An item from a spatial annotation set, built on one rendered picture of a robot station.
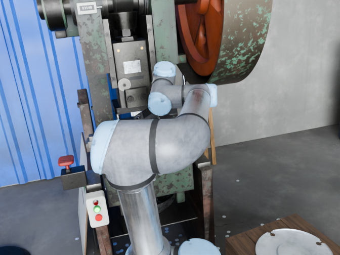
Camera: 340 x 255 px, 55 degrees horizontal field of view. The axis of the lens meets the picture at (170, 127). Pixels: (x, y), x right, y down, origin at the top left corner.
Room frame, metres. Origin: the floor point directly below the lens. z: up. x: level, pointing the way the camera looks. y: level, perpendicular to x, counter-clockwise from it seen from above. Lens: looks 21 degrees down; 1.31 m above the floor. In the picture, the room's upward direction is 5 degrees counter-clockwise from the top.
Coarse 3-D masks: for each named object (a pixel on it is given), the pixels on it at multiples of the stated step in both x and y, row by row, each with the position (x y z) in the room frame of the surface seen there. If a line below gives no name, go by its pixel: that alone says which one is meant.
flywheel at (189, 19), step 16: (208, 0) 1.49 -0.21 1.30; (176, 16) 1.89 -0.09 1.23; (192, 16) 1.73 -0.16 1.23; (208, 16) 1.51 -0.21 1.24; (192, 32) 1.74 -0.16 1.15; (208, 32) 1.51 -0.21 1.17; (192, 48) 1.71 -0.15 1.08; (208, 48) 1.52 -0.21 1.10; (192, 64) 1.66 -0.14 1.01; (208, 64) 1.43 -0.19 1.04
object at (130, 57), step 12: (120, 36) 1.50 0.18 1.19; (132, 36) 1.45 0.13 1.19; (120, 48) 1.40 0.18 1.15; (132, 48) 1.41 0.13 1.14; (144, 48) 1.42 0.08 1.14; (120, 60) 1.39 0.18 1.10; (132, 60) 1.40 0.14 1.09; (144, 60) 1.42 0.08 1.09; (120, 72) 1.39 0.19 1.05; (132, 72) 1.40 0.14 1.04; (144, 72) 1.42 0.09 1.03; (120, 84) 1.38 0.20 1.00; (132, 84) 1.40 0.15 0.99; (144, 84) 1.41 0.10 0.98; (120, 96) 1.39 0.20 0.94; (132, 96) 1.37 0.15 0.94; (144, 96) 1.37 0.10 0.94
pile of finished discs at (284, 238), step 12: (264, 240) 1.09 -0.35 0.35; (276, 240) 1.08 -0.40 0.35; (288, 240) 1.08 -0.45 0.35; (300, 240) 1.07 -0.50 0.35; (312, 240) 1.07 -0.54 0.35; (264, 252) 1.02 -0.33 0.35; (276, 252) 1.01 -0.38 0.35; (288, 252) 1.00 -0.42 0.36; (300, 252) 1.00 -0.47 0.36; (312, 252) 1.00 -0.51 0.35; (324, 252) 0.99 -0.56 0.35
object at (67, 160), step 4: (60, 156) 1.21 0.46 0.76; (64, 156) 1.21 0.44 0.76; (68, 156) 1.21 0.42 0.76; (72, 156) 1.21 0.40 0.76; (60, 160) 1.18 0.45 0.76; (64, 160) 1.17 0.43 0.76; (68, 160) 1.17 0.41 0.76; (72, 160) 1.17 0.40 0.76; (60, 164) 1.15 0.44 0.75; (64, 164) 1.15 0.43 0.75; (68, 164) 1.16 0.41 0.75; (68, 168) 1.18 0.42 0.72
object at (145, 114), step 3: (147, 108) 1.18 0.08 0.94; (144, 111) 1.18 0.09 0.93; (147, 111) 1.17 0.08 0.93; (150, 111) 1.16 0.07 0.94; (138, 114) 1.18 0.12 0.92; (141, 114) 1.18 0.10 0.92; (144, 114) 1.17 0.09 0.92; (147, 114) 1.16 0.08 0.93; (150, 114) 1.15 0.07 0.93; (153, 114) 1.15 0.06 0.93; (135, 117) 1.17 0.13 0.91; (138, 117) 1.16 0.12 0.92; (141, 117) 1.16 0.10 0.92; (144, 117) 1.15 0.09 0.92; (147, 117) 1.15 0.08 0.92; (150, 117) 1.15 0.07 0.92; (153, 117) 1.16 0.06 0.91
